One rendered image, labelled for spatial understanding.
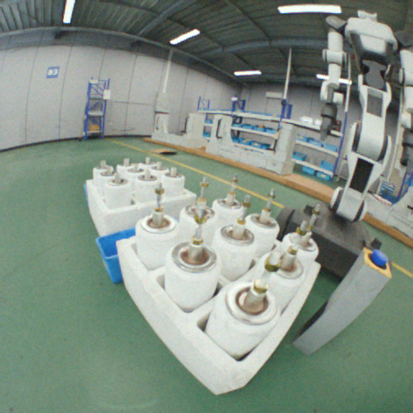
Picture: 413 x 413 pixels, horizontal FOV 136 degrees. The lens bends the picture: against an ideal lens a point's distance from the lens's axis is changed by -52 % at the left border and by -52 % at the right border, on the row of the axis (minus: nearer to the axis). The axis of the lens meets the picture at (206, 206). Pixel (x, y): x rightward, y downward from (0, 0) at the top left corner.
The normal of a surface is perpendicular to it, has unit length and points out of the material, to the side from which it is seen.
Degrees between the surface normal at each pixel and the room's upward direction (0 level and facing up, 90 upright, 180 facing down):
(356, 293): 90
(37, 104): 90
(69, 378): 0
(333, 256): 90
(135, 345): 0
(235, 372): 0
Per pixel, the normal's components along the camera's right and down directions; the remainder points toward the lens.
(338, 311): -0.71, 0.18
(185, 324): 0.15, -0.90
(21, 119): 0.69, 0.40
